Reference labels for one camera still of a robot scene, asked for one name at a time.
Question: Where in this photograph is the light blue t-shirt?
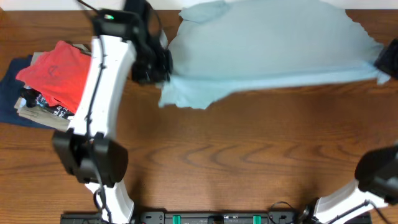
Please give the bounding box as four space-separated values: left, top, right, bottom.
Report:
159 0 389 110

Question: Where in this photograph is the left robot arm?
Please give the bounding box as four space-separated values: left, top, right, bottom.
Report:
52 8 173 223

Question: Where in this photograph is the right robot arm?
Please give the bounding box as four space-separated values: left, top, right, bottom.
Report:
296 146 397 223

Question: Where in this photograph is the red folded shirt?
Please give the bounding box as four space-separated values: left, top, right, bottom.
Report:
16 40 91 113

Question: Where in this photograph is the khaki folded garment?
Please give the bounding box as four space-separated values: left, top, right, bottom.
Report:
14 52 72 131

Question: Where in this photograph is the black printed folded shirt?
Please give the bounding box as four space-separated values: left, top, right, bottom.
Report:
19 88 74 120

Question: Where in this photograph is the navy blue folded garment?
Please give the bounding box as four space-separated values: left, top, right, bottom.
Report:
1 55 52 129

